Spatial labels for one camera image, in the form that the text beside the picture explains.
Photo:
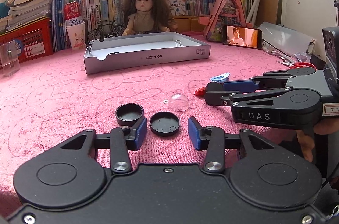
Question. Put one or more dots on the black round lid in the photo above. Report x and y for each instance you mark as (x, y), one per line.
(129, 114)
(164, 123)

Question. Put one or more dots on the blue hair clip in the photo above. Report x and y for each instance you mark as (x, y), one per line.
(219, 78)

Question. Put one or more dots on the brown cardboard box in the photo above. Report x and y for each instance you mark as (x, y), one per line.
(270, 4)

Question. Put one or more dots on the black smartphone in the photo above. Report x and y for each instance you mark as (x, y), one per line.
(242, 36)

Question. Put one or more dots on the large red plastic basket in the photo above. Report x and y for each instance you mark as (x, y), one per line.
(31, 41)

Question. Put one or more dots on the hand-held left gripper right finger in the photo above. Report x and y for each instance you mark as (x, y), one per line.
(194, 133)

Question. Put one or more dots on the red marker cap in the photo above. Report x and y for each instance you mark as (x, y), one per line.
(200, 91)

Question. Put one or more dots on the stack of lying books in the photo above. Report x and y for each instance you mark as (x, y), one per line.
(29, 4)

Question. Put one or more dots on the white cardboard box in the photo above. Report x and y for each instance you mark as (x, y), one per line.
(148, 59)

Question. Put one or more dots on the clear glass beaker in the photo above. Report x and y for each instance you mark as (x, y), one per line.
(9, 62)

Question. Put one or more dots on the small plastic jar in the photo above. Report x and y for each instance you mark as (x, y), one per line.
(173, 25)

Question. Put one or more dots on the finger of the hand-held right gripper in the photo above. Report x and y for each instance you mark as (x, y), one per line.
(238, 86)
(214, 95)

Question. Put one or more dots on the blue upright folders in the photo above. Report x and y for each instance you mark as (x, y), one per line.
(59, 14)

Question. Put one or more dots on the black binder clip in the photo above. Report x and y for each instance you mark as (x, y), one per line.
(178, 43)
(90, 48)

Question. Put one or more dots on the brown haired doll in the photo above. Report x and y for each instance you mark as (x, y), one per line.
(144, 12)

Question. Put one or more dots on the pink rabbit print cloth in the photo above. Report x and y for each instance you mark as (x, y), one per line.
(66, 96)

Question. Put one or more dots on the black model bicycle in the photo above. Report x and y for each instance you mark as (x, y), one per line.
(102, 27)

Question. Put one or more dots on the white paper cup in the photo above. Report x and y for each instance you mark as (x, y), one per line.
(76, 35)

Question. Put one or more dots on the red drink can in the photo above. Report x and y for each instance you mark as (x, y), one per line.
(72, 12)

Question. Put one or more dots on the clear plastic dome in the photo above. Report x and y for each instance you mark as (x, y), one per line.
(179, 102)

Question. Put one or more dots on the printed cardboard carton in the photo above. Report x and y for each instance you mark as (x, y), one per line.
(177, 6)

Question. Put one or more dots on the person's right hand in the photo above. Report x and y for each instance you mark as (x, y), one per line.
(306, 147)

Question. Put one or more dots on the wooden drawer unit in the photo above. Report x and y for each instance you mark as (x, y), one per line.
(192, 23)

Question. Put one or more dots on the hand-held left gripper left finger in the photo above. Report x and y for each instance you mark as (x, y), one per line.
(140, 133)

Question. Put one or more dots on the pink toy house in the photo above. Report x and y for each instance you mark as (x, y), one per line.
(227, 9)

